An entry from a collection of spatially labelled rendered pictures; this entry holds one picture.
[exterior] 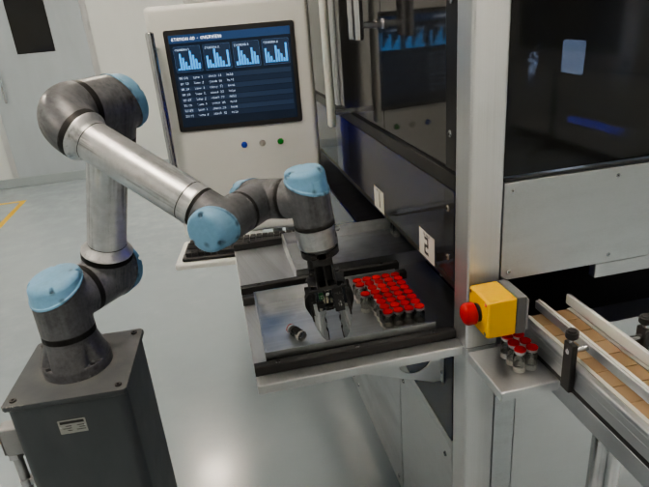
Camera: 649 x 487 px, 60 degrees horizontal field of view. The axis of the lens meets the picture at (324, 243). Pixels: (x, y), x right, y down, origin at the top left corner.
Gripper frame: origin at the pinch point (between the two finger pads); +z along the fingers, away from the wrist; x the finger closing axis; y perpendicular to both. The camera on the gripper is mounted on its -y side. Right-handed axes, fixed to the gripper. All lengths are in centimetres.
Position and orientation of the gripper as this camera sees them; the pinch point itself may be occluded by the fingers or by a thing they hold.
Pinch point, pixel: (335, 331)
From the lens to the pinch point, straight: 115.4
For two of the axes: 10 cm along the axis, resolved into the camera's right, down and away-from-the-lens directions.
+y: 1.0, 3.7, -9.2
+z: 1.7, 9.1, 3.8
